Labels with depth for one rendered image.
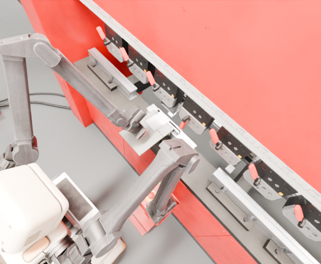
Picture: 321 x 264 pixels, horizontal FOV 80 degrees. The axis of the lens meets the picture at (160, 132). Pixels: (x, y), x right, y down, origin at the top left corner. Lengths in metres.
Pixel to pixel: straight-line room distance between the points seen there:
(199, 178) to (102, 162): 1.20
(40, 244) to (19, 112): 0.42
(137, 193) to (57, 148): 1.76
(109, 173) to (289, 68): 1.79
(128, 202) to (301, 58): 0.58
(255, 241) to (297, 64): 0.94
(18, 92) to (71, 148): 1.55
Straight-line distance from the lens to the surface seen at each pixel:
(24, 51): 0.68
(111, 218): 0.65
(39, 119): 2.54
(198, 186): 1.17
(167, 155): 0.56
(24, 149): 0.82
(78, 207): 0.95
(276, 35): 0.58
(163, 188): 0.75
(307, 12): 0.55
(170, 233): 1.99
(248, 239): 1.24
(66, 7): 1.48
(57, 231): 0.77
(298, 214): 0.88
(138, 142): 1.06
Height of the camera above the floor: 1.96
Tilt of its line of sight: 60 degrees down
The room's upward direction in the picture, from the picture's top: 15 degrees clockwise
